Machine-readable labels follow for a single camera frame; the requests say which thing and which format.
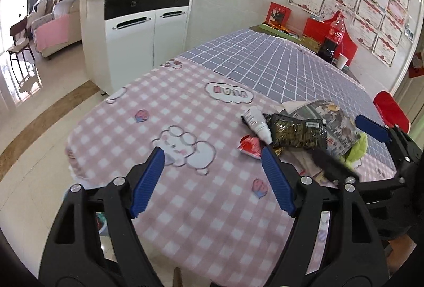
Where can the blue trash bin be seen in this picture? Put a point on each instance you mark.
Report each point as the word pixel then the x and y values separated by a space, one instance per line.
pixel 101 224

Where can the red small sauce packet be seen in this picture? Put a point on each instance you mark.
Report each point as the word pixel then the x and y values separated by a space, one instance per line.
pixel 251 146

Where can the cola bottle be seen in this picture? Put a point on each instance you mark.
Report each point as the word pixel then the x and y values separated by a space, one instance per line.
pixel 333 38

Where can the beige sofa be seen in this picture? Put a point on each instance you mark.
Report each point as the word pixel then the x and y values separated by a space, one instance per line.
pixel 39 16

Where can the dark wooden chair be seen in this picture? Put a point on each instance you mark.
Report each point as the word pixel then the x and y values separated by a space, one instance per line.
pixel 21 42

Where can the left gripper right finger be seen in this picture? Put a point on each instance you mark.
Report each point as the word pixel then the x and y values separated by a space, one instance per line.
pixel 281 188

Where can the white black sideboard cabinet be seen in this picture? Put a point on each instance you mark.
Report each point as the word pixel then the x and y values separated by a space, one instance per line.
pixel 124 39

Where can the pink checkered tablecloth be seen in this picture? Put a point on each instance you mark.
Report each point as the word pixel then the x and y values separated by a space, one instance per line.
pixel 212 211

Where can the white paper cup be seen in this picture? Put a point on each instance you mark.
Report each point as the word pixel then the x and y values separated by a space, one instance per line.
pixel 341 61

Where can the dark gold snack wrapper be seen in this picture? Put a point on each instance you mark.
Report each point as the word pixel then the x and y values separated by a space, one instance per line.
pixel 289 132

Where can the white small squeeze bottle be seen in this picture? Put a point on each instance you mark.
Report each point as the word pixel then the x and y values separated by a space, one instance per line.
pixel 257 123

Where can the pink blanket on sofa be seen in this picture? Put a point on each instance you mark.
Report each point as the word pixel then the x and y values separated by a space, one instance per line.
pixel 54 32

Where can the red photo card stand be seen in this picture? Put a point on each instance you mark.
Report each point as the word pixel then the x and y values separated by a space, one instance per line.
pixel 277 16

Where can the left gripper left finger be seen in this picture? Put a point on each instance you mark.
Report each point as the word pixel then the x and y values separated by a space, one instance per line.
pixel 143 179

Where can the green leaf plush toy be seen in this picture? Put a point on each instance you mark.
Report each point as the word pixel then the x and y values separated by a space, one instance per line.
pixel 352 158

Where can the grey grid tablecloth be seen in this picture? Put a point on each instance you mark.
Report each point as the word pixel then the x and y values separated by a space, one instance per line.
pixel 282 71

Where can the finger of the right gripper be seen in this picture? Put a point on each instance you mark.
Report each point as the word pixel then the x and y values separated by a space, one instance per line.
pixel 372 129

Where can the camouflage pattern bag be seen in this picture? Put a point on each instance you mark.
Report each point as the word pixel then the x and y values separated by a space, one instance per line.
pixel 342 133

